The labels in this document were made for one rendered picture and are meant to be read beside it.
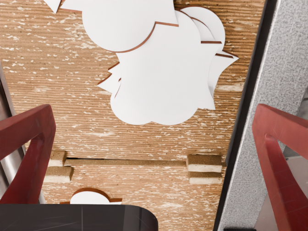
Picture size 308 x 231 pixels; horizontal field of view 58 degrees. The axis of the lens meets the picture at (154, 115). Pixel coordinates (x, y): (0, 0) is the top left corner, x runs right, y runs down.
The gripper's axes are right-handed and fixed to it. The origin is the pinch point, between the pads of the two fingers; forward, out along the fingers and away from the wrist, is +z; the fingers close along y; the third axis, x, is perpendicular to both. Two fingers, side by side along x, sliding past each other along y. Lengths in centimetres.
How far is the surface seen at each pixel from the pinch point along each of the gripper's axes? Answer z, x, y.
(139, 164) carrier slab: 25.9, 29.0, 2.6
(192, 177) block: 23.0, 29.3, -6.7
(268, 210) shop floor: 115, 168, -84
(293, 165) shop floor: 116, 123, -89
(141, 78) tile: 20.1, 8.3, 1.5
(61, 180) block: 22.9, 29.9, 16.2
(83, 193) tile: 24.5, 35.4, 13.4
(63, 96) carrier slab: 26.0, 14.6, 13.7
